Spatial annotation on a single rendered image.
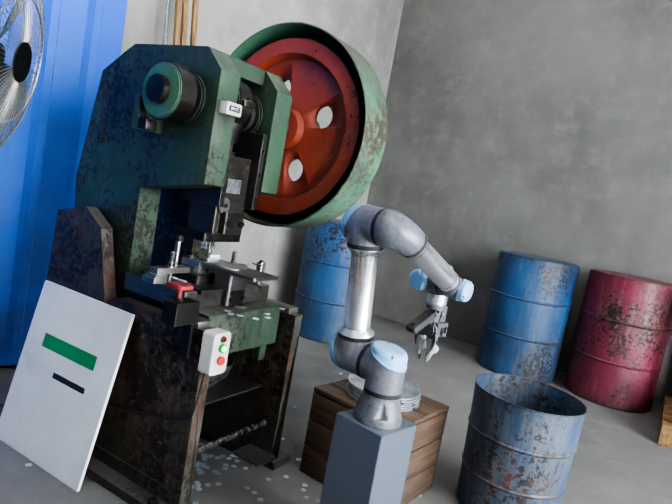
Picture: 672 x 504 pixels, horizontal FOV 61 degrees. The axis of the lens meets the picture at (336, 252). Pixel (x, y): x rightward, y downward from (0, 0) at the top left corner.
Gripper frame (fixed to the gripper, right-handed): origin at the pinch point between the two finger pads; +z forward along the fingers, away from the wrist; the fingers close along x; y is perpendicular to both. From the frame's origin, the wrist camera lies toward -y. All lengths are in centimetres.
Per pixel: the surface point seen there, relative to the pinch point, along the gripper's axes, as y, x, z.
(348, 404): -18.8, 14.6, 22.1
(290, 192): -24, 64, -51
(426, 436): 7.4, -3.7, 30.9
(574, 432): 38, -44, 16
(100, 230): -95, 76, -27
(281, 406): -32, 38, 31
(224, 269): -63, 42, -22
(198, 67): -79, 51, -87
